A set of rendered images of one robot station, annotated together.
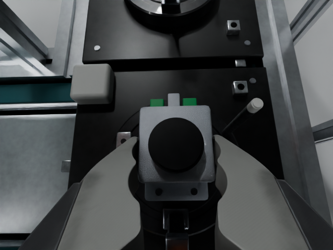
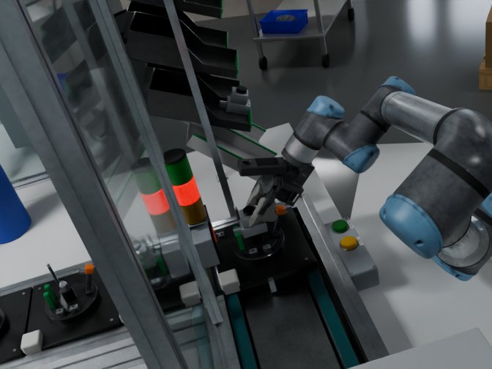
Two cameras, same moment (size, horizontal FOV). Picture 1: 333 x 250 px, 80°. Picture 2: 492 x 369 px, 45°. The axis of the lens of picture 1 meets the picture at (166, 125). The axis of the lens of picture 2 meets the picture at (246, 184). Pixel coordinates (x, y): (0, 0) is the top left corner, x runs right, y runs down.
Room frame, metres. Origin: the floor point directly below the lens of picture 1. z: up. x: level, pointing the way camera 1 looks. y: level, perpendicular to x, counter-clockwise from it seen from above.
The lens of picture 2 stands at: (0.18, 1.16, 1.99)
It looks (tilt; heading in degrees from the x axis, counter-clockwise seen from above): 35 degrees down; 261
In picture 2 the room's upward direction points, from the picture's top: 16 degrees counter-clockwise
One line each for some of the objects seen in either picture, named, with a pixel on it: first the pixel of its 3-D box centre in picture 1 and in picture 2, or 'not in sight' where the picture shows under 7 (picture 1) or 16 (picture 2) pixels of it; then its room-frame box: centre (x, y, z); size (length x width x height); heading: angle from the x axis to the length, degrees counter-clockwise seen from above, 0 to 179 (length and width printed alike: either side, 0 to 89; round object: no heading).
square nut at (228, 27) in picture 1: (232, 27); not in sight; (0.18, -0.10, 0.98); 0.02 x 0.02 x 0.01; 84
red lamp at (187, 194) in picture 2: not in sight; (184, 188); (0.16, 0.17, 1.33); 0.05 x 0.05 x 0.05
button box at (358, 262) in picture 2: not in sight; (350, 252); (-0.19, 0.10, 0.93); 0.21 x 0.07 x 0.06; 84
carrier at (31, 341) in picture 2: not in sight; (66, 292); (0.52, -0.06, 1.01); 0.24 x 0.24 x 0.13; 84
